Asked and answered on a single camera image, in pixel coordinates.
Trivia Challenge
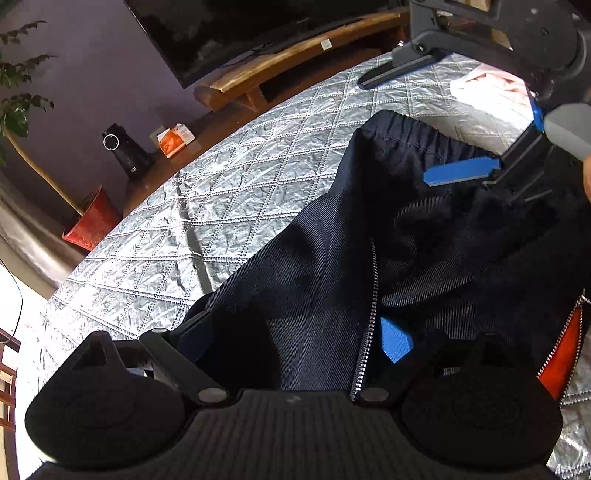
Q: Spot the navy zip jacket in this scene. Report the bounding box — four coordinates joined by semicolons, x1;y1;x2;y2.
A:
185;111;590;422

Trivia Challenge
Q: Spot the person's hand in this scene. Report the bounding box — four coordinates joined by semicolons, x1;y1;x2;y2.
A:
583;156;591;202

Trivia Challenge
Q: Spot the pink folded garment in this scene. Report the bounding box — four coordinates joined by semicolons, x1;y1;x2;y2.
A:
450;64;534;130

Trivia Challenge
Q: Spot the silver quilted bedspread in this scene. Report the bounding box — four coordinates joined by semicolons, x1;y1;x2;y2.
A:
36;48;591;480

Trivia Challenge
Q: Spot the red plant pot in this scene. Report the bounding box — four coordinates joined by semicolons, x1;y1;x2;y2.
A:
62;186;122;251

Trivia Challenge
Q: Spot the wooden TV stand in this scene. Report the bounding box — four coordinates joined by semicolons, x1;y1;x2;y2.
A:
123;8;409;215

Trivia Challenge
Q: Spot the beige curtain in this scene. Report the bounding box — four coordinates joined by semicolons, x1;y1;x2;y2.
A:
1;177;87;299

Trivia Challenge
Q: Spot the black flat television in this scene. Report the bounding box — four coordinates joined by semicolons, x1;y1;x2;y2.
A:
125;0;408;88

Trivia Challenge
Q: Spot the black cylindrical speaker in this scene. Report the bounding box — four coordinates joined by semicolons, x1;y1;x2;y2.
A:
102;123;154;180

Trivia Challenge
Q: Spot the wooden chair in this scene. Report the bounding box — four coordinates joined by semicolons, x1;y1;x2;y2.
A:
0;327;23;480

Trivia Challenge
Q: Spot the orange tissue box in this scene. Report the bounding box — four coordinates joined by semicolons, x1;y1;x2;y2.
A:
156;123;195;159

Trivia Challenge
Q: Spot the green potted tree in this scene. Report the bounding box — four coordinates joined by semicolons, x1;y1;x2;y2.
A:
0;18;86;216

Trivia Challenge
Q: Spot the white wall socket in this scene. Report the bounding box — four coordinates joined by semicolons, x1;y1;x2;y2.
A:
149;125;166;147

